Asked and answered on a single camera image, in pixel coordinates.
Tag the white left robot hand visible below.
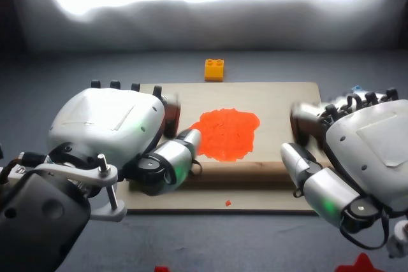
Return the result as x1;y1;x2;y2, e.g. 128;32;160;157
47;79;203;197

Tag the white fabric backdrop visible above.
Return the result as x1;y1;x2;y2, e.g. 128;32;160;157
0;0;408;53

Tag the flat orange play dough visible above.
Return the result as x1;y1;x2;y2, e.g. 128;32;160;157
187;108;261;162

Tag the orange toy brick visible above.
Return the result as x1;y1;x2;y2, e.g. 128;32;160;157
203;58;226;82

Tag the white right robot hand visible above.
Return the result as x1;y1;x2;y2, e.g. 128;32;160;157
280;87;408;232

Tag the light wooden board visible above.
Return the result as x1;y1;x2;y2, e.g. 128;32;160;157
126;81;323;216

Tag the grey table cloth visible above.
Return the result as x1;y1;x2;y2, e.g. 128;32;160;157
0;49;408;272

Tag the wooden rolling pin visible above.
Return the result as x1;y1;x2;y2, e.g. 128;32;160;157
186;159;299;185

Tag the red star-shaped toy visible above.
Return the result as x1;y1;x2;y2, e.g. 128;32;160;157
334;252;382;272

